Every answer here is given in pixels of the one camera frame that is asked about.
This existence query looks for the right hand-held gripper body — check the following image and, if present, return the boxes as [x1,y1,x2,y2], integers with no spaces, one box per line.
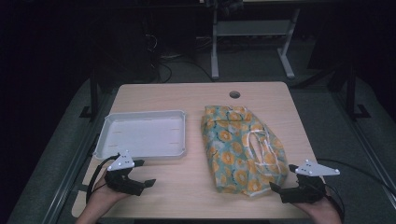
[279,159,341,204]

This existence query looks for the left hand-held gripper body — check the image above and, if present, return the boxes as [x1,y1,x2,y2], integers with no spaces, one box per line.
[104,150,146,197]

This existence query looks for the white plastic tray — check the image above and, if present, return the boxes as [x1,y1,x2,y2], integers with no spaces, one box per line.
[92,109,188,161]

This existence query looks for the fruit print fabric bag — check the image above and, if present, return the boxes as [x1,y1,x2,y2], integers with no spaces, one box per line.
[200,105,290,198]

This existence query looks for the person's left hand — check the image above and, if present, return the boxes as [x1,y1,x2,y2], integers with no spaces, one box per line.
[90,182,131,217]

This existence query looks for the person's right hand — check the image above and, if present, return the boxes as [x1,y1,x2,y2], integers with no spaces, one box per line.
[293,195,344,224]

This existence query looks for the black metal stand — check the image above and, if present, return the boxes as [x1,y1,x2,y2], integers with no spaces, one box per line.
[78,66,101,121]
[345,63,373,121]

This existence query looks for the grey metal stand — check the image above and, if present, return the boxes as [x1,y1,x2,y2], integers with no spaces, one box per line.
[210,7,302,80]

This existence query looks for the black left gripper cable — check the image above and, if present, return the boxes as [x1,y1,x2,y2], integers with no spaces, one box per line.
[86,153,121,203]

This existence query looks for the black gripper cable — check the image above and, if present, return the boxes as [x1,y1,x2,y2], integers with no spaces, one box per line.
[86,153,121,203]
[317,158,396,223]

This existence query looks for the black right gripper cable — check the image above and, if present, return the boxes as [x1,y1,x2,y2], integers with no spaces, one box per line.
[317,158,396,223]

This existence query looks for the metal frame rail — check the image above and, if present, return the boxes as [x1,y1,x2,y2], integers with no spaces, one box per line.
[330,90,396,202]
[40,89,118,224]

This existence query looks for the black floor cable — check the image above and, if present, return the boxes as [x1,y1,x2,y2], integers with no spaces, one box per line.
[148,31,217,84]

